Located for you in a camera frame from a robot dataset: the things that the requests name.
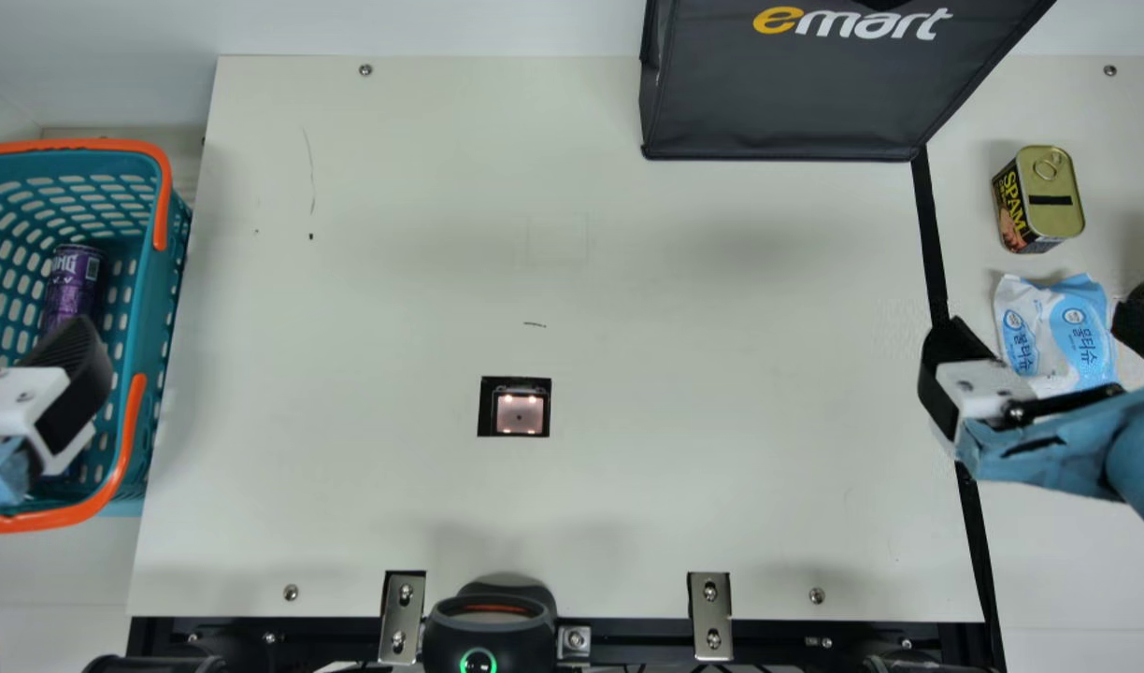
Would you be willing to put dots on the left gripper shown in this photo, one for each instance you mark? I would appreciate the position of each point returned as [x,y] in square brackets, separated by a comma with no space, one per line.
[2,472]

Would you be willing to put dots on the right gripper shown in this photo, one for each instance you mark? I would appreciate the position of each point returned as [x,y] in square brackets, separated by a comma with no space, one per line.
[1077,449]

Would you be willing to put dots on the blue white wet wipes pack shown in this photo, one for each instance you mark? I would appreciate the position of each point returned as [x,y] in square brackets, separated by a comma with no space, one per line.
[1063,327]

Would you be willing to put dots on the teal shopping basket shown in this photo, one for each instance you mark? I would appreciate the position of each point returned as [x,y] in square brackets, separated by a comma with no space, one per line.
[86,148]

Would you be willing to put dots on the small square scanner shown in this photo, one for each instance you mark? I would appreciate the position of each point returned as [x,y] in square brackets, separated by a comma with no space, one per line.
[521,411]

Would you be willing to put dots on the purple can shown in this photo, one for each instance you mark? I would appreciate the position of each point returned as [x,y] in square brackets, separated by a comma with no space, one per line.
[72,290]

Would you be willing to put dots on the rectangular tin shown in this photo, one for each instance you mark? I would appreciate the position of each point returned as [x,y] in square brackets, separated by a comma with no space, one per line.
[1049,196]

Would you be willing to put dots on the black strip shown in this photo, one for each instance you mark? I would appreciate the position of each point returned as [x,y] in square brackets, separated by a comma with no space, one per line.
[932,252]

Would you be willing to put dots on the black device with green light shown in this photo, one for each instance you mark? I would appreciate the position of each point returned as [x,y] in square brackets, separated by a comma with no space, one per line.
[488,645]

